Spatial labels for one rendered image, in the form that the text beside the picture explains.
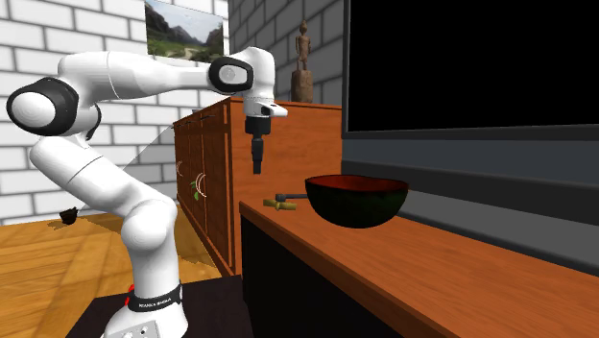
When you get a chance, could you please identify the yellow and grey tool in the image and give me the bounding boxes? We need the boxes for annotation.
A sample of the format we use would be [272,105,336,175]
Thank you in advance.
[262,192,309,212]

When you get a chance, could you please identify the brown wooden figure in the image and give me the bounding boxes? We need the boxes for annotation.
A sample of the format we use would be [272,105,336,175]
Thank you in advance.
[290,19,315,104]

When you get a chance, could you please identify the landscape wall picture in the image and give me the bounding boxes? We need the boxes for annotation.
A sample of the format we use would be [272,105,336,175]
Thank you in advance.
[143,0,226,64]

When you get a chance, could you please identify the dark bowl with red inside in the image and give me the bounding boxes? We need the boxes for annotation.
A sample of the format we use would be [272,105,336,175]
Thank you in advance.
[304,174,410,229]

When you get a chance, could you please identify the small black pot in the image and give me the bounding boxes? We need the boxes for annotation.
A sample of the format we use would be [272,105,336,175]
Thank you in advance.
[59,206,80,227]

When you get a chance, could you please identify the brown wooden sideboard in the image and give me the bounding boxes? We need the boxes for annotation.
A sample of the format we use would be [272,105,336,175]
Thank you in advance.
[172,96,344,278]

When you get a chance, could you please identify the black television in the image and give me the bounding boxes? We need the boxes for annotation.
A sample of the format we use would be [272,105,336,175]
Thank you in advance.
[341,0,599,141]

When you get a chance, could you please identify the dark robot stand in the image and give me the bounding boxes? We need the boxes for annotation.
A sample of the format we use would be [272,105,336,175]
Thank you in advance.
[65,275,254,338]

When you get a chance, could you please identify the wooden top black table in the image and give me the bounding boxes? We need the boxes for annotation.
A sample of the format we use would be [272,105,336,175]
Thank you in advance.
[238,198,599,338]

